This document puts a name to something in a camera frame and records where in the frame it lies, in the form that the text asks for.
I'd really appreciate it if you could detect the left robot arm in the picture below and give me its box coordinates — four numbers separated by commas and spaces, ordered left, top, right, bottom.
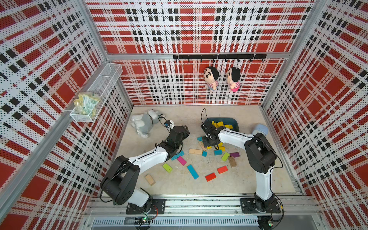
100, 126, 190, 208

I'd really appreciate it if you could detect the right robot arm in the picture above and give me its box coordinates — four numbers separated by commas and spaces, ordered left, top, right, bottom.
201, 120, 278, 202

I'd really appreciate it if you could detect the printed natural wood block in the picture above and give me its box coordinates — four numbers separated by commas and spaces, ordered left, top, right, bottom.
199, 141, 207, 151

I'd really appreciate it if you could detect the yellow block pile centre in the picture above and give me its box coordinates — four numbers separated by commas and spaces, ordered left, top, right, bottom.
207, 142, 226, 151

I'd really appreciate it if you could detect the small teal block centre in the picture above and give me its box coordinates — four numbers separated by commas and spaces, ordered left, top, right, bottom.
214, 150, 223, 156

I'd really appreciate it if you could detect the magenta block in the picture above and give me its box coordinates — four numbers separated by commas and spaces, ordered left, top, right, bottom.
177, 156, 187, 166

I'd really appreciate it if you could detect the natural wood long block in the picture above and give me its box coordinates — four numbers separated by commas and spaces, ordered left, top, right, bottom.
189, 149, 203, 155

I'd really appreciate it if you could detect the green block near-left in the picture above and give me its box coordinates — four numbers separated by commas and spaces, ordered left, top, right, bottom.
163, 163, 173, 173

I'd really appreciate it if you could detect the light green block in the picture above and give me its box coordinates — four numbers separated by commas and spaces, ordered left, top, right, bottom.
221, 152, 230, 162

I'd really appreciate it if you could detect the dark teal plastic bin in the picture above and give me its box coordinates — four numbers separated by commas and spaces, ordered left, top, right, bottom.
207, 117, 240, 132

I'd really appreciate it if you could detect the purple block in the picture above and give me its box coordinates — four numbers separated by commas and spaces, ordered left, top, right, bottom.
230, 152, 240, 158

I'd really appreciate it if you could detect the brown wooden block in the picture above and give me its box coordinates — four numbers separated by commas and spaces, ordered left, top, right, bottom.
228, 156, 237, 168

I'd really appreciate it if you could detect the red block right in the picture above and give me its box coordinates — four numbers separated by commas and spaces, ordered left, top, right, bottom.
217, 166, 228, 174

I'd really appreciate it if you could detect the red block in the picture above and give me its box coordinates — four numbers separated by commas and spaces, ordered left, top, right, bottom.
217, 166, 228, 174
205, 172, 217, 182

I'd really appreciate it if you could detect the long teal block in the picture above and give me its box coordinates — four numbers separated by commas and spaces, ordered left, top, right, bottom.
187, 164, 199, 180

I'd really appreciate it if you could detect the grey plush husky toy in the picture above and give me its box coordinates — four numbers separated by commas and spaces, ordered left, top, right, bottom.
130, 109, 160, 139

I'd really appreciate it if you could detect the red block left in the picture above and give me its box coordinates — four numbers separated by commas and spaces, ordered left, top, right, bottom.
205, 172, 217, 182

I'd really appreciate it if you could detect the natural wood block near-left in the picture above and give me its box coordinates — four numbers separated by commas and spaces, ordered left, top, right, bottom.
145, 174, 156, 186

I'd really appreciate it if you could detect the light blue alarm clock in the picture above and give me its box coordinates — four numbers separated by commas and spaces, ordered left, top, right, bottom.
252, 124, 269, 136

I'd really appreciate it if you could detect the blue-shirt hanging plush doll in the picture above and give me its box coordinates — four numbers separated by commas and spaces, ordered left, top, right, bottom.
203, 67, 219, 91

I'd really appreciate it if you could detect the pink-shirt hanging plush doll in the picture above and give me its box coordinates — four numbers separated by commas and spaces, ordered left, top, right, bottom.
226, 67, 241, 92

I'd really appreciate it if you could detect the yellow-green packet in basket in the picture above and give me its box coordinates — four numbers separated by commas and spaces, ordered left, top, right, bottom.
73, 92, 101, 117

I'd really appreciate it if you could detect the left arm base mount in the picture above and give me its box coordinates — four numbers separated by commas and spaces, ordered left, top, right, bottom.
126, 198, 166, 215

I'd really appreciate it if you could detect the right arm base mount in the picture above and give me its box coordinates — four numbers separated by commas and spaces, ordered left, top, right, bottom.
240, 197, 282, 214

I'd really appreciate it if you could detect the black hook rail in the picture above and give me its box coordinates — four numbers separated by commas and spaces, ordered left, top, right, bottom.
173, 54, 267, 61

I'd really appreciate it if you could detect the white wire wall basket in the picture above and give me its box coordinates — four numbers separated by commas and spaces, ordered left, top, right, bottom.
71, 63, 122, 123

